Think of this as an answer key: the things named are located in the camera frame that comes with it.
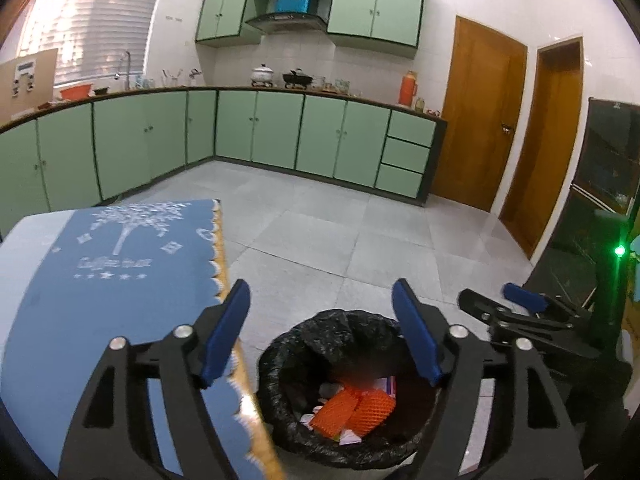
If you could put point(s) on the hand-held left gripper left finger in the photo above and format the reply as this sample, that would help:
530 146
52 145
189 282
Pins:
227 332

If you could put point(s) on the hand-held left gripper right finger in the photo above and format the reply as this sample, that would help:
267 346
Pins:
415 332

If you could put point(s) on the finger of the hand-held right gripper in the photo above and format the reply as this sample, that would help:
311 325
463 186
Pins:
480 305
525 297

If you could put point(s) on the bin with black bag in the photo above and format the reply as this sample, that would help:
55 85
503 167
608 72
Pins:
295 360

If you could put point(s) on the orange foam net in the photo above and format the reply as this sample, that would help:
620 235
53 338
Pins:
372 410
335 412

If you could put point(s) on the blue printed tablecloth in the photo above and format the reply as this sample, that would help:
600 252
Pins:
100 310

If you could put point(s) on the plain wooden door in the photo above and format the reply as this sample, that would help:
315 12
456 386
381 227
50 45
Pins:
550 160

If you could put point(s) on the black glass cabinet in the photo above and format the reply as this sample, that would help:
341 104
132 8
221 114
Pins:
600 160

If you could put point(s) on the glass jar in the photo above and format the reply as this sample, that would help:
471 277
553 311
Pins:
420 105

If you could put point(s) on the green base cabinets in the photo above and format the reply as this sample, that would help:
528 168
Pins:
320 135

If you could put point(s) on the orange thermos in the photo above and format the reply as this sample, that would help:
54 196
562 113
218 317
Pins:
407 90

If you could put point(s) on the white cooking pot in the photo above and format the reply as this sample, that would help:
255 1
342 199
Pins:
261 75

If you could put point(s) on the black wok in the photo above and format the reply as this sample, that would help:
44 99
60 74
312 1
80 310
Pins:
297 80

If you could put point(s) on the metal faucet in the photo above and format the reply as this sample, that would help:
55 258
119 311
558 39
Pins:
127 67

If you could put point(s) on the red basin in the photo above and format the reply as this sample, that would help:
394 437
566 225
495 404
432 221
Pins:
76 92

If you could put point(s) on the large cardboard box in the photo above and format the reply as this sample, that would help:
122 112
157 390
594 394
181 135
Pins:
35 85

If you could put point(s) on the black range hood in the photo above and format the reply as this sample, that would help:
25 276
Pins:
285 22

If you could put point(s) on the blue box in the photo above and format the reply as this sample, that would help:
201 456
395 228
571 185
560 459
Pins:
295 0

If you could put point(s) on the window blinds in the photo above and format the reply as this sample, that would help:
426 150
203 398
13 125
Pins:
95 20

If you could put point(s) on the green wall cabinets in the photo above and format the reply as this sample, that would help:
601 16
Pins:
375 10

